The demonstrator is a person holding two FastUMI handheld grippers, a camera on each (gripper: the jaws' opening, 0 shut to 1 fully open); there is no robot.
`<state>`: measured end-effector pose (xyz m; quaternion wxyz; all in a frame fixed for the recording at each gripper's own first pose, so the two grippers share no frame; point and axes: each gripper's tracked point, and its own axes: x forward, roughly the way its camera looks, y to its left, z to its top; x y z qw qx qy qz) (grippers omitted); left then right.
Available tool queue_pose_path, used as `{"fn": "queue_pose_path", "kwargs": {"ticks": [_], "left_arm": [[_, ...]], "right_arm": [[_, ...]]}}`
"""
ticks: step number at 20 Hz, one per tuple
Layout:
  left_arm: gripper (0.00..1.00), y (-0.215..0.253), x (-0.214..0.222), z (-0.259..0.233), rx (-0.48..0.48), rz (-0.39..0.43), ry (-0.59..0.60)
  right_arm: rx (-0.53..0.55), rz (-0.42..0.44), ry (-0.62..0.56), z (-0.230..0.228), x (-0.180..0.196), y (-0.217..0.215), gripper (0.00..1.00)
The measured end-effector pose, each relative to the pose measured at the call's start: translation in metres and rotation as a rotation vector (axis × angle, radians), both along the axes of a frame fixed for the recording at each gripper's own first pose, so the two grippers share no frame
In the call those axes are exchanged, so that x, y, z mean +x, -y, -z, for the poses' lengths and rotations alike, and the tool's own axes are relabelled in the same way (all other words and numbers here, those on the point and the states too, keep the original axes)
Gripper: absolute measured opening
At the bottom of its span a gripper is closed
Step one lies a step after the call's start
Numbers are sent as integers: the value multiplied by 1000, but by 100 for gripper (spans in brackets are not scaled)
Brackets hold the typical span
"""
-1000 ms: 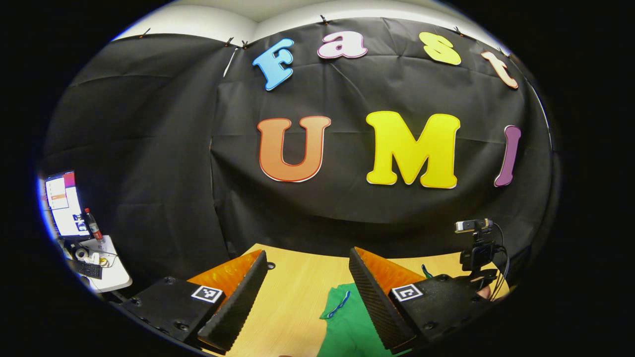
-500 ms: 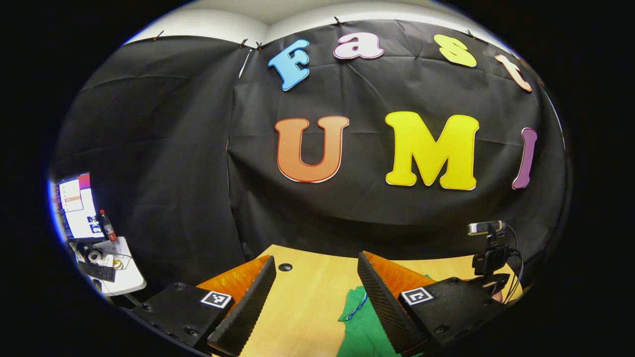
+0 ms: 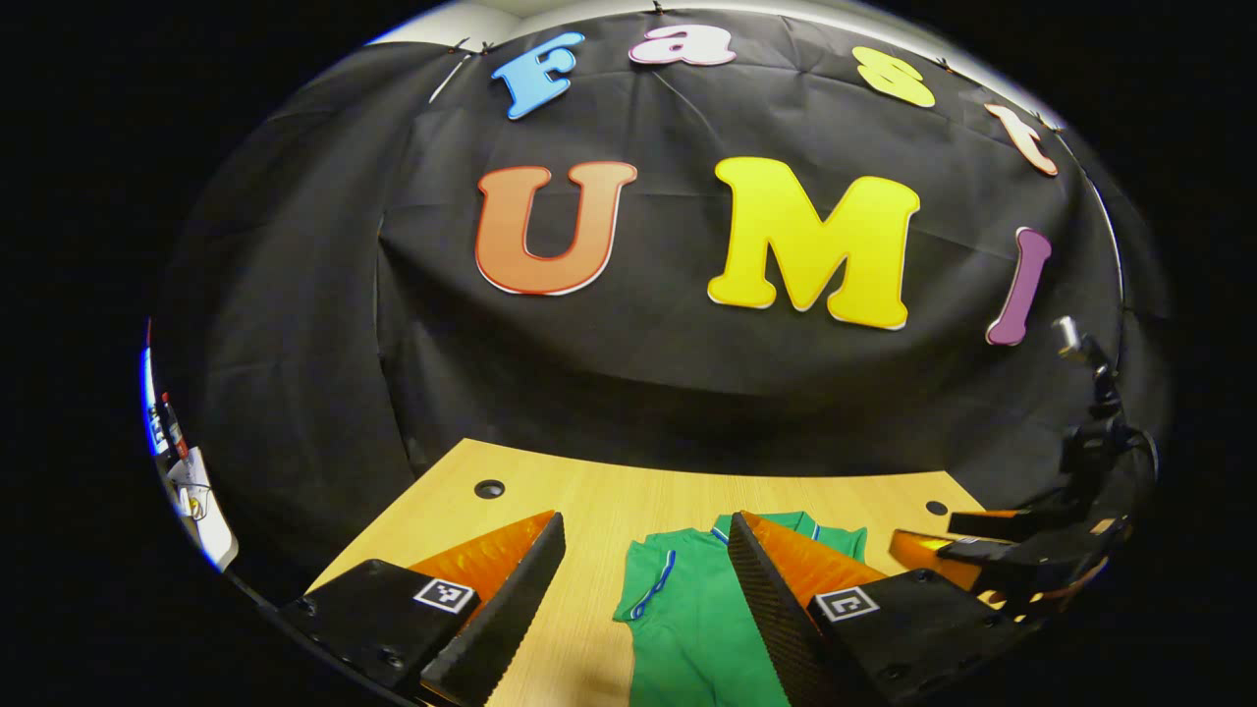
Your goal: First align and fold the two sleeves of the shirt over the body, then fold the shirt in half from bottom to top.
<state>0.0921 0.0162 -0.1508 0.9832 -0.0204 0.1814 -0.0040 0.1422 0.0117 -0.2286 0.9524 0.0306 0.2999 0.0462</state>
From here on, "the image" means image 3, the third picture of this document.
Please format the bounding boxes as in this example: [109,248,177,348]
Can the white board with cables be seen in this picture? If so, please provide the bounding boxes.
[162,447,240,573]

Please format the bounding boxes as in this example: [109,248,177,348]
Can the black backdrop cloth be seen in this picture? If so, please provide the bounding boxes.
[147,5,1175,580]

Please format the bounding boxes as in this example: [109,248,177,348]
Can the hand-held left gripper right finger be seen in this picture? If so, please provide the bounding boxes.
[727,509,1037,707]

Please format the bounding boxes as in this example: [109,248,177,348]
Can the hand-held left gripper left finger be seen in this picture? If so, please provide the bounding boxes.
[278,509,568,707]

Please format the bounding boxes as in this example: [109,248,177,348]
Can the green T-shirt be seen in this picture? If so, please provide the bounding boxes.
[612,511,870,707]

